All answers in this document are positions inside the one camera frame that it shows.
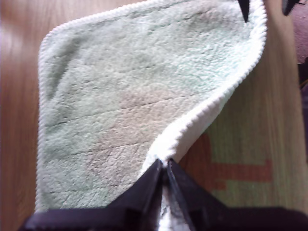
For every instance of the pale green fluffy tea towel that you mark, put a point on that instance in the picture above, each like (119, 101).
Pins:
(120, 84)

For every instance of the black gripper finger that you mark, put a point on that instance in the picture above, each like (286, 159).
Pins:
(244, 8)
(288, 6)
(142, 192)
(192, 192)

